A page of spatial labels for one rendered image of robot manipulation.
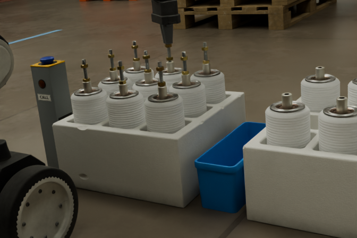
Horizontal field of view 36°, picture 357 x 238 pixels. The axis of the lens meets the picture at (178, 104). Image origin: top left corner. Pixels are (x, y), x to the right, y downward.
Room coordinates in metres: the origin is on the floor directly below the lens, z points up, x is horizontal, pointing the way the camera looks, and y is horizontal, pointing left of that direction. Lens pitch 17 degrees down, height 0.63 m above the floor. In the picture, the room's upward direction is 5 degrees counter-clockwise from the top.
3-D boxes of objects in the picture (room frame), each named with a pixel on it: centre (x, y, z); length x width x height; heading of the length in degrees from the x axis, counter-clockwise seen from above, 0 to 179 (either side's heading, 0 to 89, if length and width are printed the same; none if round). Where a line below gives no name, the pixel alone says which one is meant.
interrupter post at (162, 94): (1.30, 0.04, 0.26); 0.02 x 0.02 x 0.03
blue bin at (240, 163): (1.29, -0.14, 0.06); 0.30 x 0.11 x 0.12; 148
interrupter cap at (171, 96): (1.30, 0.04, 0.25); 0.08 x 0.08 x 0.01
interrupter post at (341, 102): (1.08, -0.33, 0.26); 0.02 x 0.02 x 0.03
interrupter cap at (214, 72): (1.51, -0.09, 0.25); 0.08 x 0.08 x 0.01
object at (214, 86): (1.51, -0.09, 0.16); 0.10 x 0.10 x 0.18
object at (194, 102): (1.40, -0.03, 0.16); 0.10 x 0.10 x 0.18
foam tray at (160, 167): (1.47, 0.07, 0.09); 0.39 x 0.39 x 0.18; 58
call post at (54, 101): (1.55, 0.36, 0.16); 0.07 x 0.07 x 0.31; 58
